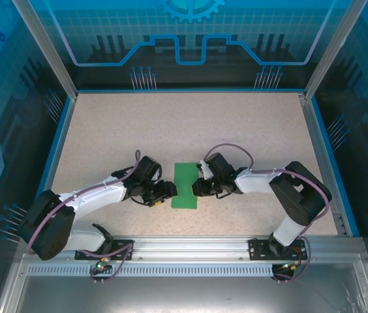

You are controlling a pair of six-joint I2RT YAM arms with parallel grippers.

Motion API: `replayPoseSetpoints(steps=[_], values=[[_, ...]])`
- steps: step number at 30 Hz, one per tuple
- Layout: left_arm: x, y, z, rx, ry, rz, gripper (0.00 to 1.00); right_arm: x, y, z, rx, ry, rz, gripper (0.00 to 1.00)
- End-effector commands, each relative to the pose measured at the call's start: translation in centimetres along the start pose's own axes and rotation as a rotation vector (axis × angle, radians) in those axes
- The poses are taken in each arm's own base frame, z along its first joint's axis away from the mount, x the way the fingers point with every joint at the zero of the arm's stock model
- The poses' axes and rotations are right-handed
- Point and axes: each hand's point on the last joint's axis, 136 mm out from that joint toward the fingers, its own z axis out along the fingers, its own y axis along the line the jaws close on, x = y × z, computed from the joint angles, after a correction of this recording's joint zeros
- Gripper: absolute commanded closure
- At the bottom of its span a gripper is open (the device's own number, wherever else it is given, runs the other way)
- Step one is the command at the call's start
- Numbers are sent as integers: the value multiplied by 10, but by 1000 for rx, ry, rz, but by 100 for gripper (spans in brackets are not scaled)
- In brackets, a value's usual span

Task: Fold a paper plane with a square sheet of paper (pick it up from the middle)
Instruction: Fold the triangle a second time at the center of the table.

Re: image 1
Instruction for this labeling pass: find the slotted metal cable duct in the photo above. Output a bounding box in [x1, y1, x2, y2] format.
[27, 264, 275, 278]

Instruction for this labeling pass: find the aluminium side rail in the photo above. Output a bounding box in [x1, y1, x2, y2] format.
[298, 93, 350, 236]

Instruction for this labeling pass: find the aluminium frame post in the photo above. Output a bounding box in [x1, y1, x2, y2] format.
[303, 0, 368, 100]
[11, 0, 79, 99]

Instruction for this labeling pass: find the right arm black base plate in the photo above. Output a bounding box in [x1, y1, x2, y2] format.
[248, 237, 312, 261]

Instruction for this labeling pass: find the green square paper sheet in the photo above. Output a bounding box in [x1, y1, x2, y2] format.
[170, 162, 201, 209]

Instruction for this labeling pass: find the cable connector with green light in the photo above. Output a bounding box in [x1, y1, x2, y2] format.
[280, 259, 303, 272]
[94, 256, 110, 272]

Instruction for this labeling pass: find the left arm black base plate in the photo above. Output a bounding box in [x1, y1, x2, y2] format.
[74, 239, 135, 261]

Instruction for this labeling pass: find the metal bottom tray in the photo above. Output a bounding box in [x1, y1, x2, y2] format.
[0, 254, 368, 313]

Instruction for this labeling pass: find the aluminium mounting rail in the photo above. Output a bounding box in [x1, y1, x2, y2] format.
[17, 235, 367, 258]

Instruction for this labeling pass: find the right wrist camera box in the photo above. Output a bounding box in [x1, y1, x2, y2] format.
[198, 160, 213, 179]

